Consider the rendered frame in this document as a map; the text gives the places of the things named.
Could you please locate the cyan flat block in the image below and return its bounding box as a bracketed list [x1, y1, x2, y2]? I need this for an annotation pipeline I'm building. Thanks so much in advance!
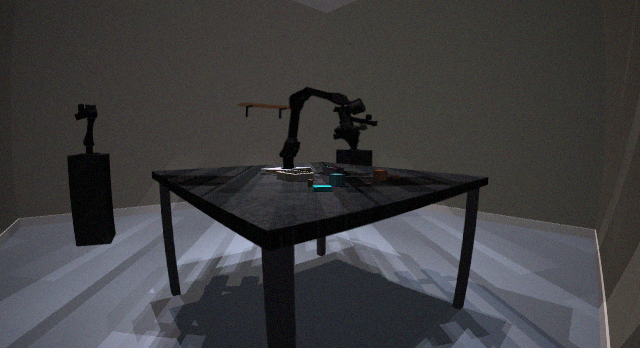
[313, 185, 332, 192]

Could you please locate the teal cube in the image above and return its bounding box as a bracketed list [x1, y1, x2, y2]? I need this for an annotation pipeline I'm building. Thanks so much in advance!
[329, 173, 346, 187]

